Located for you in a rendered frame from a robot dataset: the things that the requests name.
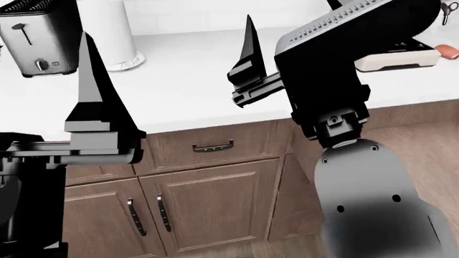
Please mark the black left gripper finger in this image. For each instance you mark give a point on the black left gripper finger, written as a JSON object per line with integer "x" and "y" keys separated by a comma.
{"x": 107, "y": 126}

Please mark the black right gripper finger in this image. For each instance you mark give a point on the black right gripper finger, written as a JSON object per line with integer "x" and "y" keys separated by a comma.
{"x": 336, "y": 3}
{"x": 251, "y": 64}

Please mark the closed wooden drawer front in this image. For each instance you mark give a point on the closed wooden drawer front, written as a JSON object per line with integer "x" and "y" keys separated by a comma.
{"x": 215, "y": 161}
{"x": 100, "y": 174}

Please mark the open wooden drawer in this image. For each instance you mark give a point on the open wooden drawer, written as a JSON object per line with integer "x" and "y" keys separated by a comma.
{"x": 412, "y": 134}

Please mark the white tray with black top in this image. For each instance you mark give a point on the white tray with black top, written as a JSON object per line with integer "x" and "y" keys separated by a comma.
{"x": 394, "y": 61}

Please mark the white paper towel roll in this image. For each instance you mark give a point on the white paper towel roll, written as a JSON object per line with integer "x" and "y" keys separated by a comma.
{"x": 114, "y": 32}

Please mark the wooden cabinet door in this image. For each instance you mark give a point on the wooden cabinet door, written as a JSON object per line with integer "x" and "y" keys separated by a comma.
{"x": 97, "y": 225}
{"x": 215, "y": 204}

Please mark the silver toaster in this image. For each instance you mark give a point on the silver toaster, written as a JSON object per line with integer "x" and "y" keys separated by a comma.
{"x": 39, "y": 40}

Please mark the metal scissors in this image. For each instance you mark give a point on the metal scissors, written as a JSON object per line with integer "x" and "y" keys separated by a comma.
{"x": 446, "y": 12}

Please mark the pink sausage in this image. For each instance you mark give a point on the pink sausage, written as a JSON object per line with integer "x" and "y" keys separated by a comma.
{"x": 448, "y": 51}

